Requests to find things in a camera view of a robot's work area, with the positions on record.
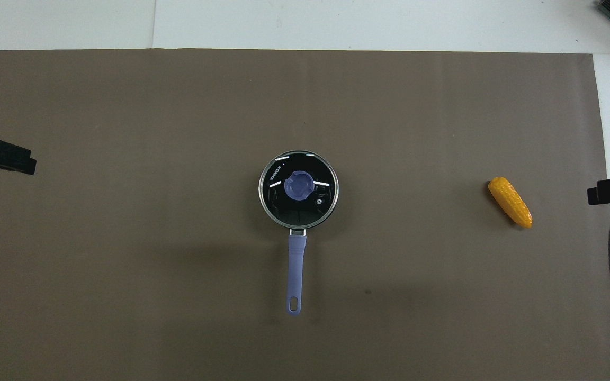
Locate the glass lid purple knob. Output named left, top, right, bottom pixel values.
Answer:
left=260, top=151, right=338, bottom=229

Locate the brown table mat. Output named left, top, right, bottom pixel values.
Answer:
left=0, top=49, right=610, bottom=381

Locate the black pot purple handle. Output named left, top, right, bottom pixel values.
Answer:
left=258, top=150, right=339, bottom=316

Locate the yellow toy corn cob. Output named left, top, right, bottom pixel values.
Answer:
left=488, top=177, right=533, bottom=229

